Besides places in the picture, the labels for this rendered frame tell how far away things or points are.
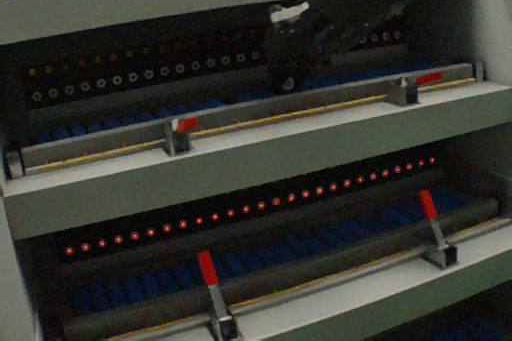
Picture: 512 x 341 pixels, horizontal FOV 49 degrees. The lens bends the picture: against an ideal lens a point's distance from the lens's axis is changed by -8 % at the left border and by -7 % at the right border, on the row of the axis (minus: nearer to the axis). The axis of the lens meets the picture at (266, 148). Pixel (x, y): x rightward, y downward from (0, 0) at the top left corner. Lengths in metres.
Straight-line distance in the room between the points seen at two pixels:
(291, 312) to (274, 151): 0.17
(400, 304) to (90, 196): 0.35
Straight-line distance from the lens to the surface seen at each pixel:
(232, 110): 0.64
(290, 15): 0.54
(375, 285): 0.66
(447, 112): 0.71
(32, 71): 0.73
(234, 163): 0.59
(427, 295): 0.68
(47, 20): 0.61
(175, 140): 0.61
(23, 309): 0.57
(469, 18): 0.83
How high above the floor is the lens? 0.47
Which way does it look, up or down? 4 degrees up
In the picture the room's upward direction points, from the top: 14 degrees counter-clockwise
